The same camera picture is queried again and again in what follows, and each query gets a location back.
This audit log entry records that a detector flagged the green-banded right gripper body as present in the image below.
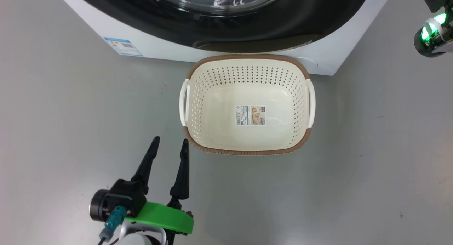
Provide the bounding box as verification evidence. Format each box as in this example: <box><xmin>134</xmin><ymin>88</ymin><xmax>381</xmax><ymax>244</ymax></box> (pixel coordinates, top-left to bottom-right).
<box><xmin>414</xmin><ymin>12</ymin><xmax>453</xmax><ymax>58</ymax></box>

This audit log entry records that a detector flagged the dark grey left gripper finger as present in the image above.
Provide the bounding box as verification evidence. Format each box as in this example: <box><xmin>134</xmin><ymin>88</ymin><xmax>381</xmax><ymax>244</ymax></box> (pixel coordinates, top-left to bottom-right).
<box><xmin>131</xmin><ymin>136</ymin><xmax>161</xmax><ymax>195</ymax></box>
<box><xmin>168</xmin><ymin>139</ymin><xmax>190</xmax><ymax>208</ymax></box>

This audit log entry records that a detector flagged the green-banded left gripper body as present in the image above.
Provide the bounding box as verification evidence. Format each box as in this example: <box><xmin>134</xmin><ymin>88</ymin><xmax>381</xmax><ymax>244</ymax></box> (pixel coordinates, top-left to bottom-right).
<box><xmin>124</xmin><ymin>201</ymin><xmax>194</xmax><ymax>245</ymax></box>

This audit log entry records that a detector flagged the black round glass washer door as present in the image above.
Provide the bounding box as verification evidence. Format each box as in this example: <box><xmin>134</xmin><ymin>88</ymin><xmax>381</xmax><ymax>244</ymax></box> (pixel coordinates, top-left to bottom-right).
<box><xmin>69</xmin><ymin>0</ymin><xmax>370</xmax><ymax>53</ymax></box>

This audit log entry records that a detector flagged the cream perforated laundry basket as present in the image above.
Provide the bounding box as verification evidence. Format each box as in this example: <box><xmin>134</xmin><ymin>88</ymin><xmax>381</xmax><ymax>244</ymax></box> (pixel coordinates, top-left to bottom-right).
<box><xmin>179</xmin><ymin>54</ymin><xmax>316</xmax><ymax>156</ymax></box>

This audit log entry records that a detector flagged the white front-load washing machine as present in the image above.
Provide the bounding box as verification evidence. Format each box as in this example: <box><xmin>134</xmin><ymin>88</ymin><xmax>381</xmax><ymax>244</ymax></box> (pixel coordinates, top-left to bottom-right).
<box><xmin>53</xmin><ymin>0</ymin><xmax>395</xmax><ymax>76</ymax></box>

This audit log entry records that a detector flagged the paper product label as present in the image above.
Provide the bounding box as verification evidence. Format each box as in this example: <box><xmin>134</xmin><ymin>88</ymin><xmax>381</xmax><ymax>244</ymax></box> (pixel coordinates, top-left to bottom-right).
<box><xmin>235</xmin><ymin>105</ymin><xmax>266</xmax><ymax>126</ymax></box>

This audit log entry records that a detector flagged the blue energy label sticker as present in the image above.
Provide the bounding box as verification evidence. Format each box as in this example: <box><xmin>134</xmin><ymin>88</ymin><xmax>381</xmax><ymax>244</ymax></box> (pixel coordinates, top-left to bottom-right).
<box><xmin>104</xmin><ymin>37</ymin><xmax>144</xmax><ymax>57</ymax></box>

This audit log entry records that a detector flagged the cable with teal connector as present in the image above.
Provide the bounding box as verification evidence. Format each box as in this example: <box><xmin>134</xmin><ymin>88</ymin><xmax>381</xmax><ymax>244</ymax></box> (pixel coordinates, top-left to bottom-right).
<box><xmin>98</xmin><ymin>206</ymin><xmax>127</xmax><ymax>245</ymax></box>

